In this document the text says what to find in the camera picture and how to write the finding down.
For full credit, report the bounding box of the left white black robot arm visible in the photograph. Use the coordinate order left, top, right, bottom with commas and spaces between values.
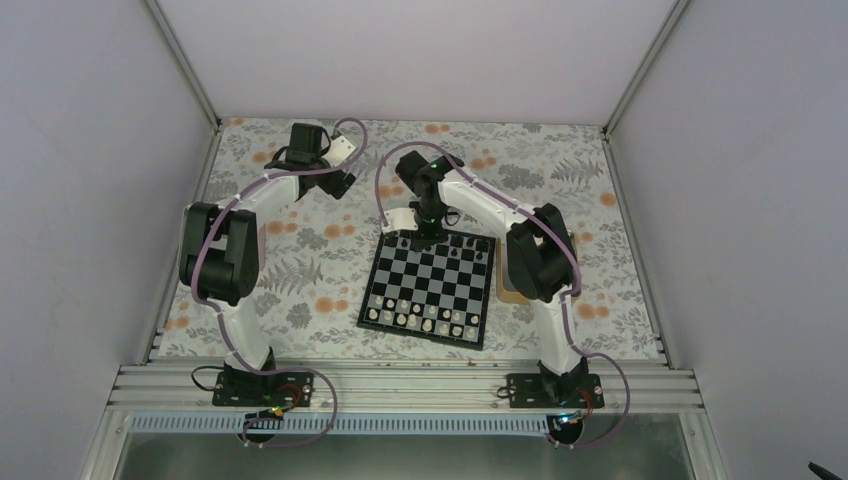
178, 123, 368, 405

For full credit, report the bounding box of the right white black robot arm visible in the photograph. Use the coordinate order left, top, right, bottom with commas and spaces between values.
383, 151, 589, 407

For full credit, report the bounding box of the black white chess board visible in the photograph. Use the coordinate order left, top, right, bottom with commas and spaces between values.
356, 230, 496, 351

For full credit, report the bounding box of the white chess pieces row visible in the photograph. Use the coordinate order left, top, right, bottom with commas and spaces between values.
358, 294, 485, 344

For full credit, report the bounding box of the floral patterned table mat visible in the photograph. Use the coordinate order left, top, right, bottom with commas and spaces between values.
158, 117, 664, 362

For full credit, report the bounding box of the wooden tray with metal bottom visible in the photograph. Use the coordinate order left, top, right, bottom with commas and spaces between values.
495, 229, 579, 306

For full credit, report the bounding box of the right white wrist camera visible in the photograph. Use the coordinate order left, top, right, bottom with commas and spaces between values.
381, 207, 419, 234

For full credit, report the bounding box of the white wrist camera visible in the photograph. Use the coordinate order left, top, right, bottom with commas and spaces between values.
381, 207, 419, 234
323, 134, 357, 167

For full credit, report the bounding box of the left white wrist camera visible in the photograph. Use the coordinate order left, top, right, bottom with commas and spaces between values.
323, 134, 357, 167

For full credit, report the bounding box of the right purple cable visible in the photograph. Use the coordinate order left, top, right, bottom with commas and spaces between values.
373, 141, 632, 452

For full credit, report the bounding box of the purple cable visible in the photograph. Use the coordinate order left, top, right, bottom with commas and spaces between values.
373, 141, 632, 452
190, 117, 368, 449

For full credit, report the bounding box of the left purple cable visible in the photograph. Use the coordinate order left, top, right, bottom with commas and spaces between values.
190, 117, 368, 449

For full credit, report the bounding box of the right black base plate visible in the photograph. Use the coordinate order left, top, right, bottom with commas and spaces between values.
496, 373, 605, 409

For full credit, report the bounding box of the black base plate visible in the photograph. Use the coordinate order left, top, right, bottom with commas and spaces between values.
211, 370, 314, 408
496, 373, 605, 409

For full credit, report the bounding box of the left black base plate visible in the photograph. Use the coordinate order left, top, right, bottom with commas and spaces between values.
211, 370, 314, 408

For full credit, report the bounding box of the aluminium rail frame front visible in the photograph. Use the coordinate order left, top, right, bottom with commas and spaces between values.
107, 361, 705, 414

